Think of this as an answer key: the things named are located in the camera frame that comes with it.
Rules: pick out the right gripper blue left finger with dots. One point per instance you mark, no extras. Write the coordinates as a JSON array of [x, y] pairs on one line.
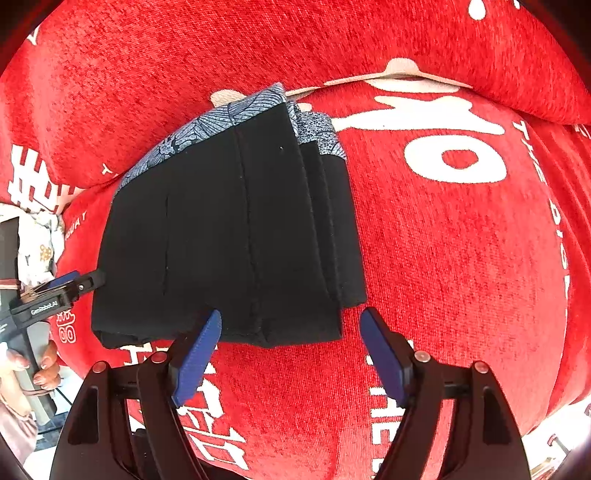
[[189, 356]]

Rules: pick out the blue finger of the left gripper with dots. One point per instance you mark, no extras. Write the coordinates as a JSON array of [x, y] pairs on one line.
[[85, 283], [53, 284]]

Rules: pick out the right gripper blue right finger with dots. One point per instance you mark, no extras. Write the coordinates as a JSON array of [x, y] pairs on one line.
[[391, 355]]

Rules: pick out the black pants with grey waistband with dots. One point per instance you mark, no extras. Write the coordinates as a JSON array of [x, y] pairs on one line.
[[246, 209]]

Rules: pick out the white floral cloth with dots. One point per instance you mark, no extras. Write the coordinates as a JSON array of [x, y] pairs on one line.
[[41, 244]]

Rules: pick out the red wedding bed quilt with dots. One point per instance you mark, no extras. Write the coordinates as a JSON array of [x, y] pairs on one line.
[[473, 206]]

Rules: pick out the red wedding pillow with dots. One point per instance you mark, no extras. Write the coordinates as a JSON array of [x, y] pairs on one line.
[[277, 55]]

